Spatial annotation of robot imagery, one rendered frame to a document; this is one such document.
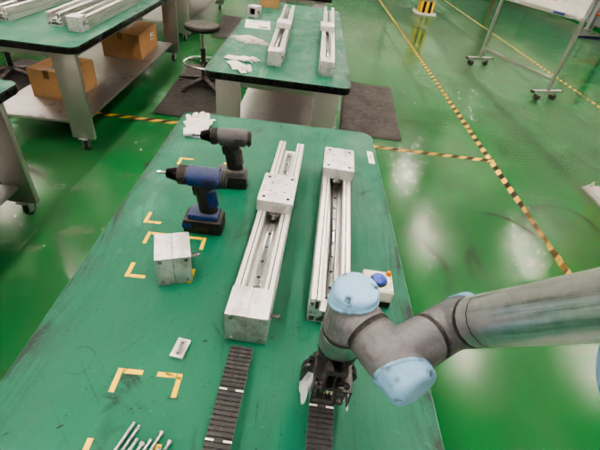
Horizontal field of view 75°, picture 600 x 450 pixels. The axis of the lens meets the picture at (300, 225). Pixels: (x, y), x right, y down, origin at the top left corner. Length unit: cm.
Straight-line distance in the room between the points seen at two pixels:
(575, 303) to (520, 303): 7
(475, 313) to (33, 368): 88
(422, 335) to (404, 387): 8
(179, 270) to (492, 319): 77
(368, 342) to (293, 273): 59
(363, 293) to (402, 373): 12
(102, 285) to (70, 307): 9
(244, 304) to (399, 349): 46
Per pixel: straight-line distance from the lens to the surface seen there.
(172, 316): 104
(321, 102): 267
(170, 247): 107
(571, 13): 626
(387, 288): 108
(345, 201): 130
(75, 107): 327
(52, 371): 102
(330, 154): 147
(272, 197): 120
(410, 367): 56
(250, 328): 93
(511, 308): 54
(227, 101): 274
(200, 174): 114
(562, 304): 50
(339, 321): 61
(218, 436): 84
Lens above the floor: 159
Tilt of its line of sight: 39 degrees down
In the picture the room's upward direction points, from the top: 8 degrees clockwise
